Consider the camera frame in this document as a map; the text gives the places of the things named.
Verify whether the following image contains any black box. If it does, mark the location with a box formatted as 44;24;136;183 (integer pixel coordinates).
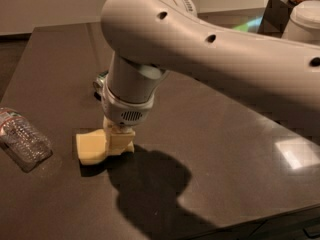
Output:
258;0;294;38

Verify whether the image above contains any yellow sponge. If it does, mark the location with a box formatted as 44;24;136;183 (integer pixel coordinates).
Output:
76;129;111;166

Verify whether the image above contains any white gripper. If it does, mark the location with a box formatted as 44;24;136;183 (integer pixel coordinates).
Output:
102;81;155;155

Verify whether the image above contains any green soda can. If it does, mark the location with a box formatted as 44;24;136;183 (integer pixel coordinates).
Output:
93;71;108;95

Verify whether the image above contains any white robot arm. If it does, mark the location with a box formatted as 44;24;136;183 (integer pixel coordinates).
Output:
101;0;320;141

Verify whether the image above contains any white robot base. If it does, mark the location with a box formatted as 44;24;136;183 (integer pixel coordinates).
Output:
282;0;320;45

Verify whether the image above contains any clear plastic water bottle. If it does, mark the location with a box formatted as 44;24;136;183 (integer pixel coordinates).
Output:
0;107;53;172

